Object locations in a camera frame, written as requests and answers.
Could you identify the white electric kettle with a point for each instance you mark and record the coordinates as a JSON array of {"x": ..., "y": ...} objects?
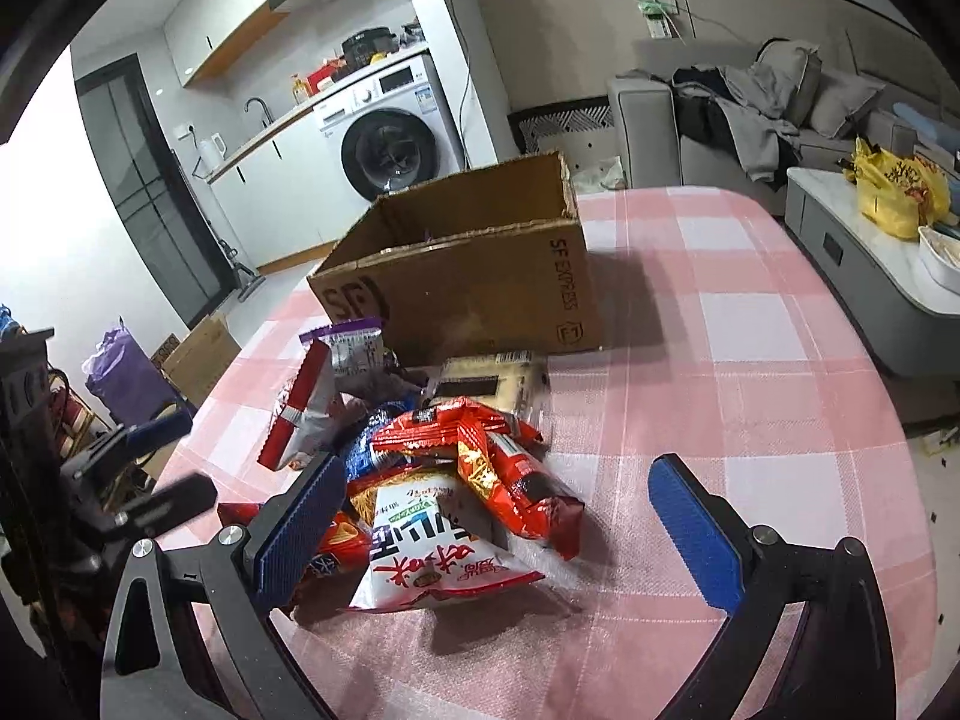
[{"x": 211, "y": 154}]

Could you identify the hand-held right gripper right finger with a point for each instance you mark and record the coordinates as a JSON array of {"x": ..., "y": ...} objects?
[{"x": 694, "y": 532}]

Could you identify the brown cardboard box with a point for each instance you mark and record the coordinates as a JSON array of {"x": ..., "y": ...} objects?
[{"x": 480, "y": 292}]

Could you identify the white coffee table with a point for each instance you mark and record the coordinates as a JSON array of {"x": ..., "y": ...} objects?
[{"x": 847, "y": 255}]

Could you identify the white bowl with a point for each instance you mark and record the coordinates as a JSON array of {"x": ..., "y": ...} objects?
[{"x": 941, "y": 262}]

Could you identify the white washing machine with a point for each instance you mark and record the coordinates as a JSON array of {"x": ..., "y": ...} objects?
[{"x": 390, "y": 150}]

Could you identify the pile of grey clothes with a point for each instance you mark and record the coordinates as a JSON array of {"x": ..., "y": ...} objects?
[{"x": 742, "y": 120}]

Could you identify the floor mop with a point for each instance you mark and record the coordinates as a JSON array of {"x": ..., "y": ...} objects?
[{"x": 244, "y": 277}]

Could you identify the orange red snack packet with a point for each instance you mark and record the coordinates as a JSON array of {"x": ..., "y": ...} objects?
[{"x": 337, "y": 540}]

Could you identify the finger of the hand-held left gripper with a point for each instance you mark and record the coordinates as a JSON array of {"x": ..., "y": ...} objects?
[
  {"x": 161, "y": 429},
  {"x": 176, "y": 499}
]

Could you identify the red snack packet dark window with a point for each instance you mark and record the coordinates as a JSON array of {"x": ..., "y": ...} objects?
[{"x": 517, "y": 487}]

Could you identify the yellow bottle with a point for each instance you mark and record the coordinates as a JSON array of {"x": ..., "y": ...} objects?
[{"x": 300, "y": 88}]

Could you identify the yellow plastic bag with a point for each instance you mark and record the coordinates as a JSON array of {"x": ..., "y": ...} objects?
[{"x": 896, "y": 191}]

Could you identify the kitchen faucet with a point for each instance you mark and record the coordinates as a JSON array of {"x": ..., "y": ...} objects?
[{"x": 259, "y": 106}]

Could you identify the blue snack packet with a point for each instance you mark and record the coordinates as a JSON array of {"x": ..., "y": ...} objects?
[{"x": 367, "y": 454}]

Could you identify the white plastic bag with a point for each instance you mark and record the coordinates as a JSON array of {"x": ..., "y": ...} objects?
[{"x": 604, "y": 174}]

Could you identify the black patterned panel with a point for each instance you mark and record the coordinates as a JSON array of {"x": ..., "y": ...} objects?
[{"x": 562, "y": 127}]

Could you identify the red box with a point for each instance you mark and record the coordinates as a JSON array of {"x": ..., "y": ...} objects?
[{"x": 322, "y": 76}]

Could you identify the dark glass door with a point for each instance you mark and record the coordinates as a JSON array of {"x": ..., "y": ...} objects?
[{"x": 142, "y": 187}]

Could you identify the white power strip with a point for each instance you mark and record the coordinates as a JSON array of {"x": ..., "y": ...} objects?
[{"x": 658, "y": 15}]

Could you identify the white wall cabinets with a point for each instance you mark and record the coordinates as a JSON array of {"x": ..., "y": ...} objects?
[{"x": 217, "y": 15}]

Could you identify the white kitchen counter cabinet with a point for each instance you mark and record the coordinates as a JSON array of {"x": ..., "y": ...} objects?
[{"x": 285, "y": 187}]

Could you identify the grey sofa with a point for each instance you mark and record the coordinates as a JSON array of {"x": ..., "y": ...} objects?
[{"x": 645, "y": 135}]

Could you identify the grey sofa pillow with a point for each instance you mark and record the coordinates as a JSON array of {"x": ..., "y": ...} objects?
[{"x": 844, "y": 109}]

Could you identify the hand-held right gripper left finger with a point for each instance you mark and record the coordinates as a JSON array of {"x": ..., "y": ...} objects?
[{"x": 300, "y": 525}]

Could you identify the pink checkered tablecloth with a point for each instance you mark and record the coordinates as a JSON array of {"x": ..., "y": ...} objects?
[{"x": 750, "y": 405}]

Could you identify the purple plastic bag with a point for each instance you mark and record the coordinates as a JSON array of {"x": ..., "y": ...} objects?
[{"x": 120, "y": 375}]

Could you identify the beige cracker packet black label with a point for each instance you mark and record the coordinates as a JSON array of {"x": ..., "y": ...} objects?
[{"x": 510, "y": 382}]

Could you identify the large white noodle snack packet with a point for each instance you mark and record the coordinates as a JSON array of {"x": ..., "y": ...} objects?
[{"x": 420, "y": 540}]

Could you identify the red and white snack packet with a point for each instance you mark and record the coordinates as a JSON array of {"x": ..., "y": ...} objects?
[{"x": 300, "y": 420}]

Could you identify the small cardboard box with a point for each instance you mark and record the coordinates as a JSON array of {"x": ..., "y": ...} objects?
[{"x": 199, "y": 360}]

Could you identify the purple snack packet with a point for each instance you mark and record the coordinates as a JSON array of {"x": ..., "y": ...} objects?
[{"x": 349, "y": 349}]

